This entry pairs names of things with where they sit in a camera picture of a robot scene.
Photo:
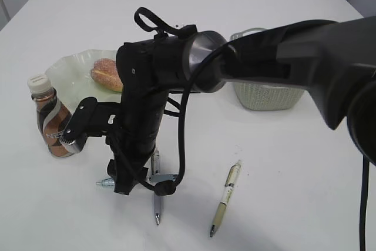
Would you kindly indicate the grey pen lying vertical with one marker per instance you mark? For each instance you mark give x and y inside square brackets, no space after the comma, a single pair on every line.
[157,200]

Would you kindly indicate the beige patterned pen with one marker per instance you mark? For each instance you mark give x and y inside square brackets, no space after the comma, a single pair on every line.
[225,198]

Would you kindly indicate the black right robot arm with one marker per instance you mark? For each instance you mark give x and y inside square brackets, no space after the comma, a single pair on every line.
[333,61]

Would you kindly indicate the grey-green plastic basket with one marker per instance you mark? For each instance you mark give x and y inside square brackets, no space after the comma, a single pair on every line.
[258,97]

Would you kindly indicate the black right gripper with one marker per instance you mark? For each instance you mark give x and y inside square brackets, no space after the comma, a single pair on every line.
[149,70]

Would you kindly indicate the pale green wavy plate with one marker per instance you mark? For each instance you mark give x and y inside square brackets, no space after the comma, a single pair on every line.
[71,78]

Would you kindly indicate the sugared bread roll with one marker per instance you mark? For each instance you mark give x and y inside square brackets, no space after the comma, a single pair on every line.
[104,72]

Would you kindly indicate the brown coffee bottle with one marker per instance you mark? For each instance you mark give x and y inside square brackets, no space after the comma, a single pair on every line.
[51,114]

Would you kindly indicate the grey pen horizontal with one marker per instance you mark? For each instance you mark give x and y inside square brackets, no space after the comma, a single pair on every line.
[152,179]

